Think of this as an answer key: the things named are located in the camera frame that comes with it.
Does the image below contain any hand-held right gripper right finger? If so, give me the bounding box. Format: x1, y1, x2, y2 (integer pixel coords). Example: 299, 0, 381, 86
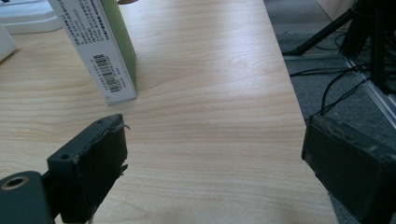
301, 114, 396, 224

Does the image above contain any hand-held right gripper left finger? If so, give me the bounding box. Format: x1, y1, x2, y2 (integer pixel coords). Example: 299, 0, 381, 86
46, 113, 131, 224

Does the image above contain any green and white carton box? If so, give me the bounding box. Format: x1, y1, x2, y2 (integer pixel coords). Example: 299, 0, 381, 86
48, 0, 138, 106

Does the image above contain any black tripod stand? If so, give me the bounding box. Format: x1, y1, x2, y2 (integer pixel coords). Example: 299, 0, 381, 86
281, 0, 396, 95

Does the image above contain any white plastic tray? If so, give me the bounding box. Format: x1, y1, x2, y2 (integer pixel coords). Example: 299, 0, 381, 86
0, 0, 64, 35

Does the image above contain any black cable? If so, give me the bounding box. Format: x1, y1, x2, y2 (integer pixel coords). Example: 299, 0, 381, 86
289, 63, 373, 117

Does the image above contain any metal floor rail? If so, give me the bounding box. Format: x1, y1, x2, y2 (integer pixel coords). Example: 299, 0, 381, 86
345, 55, 396, 129

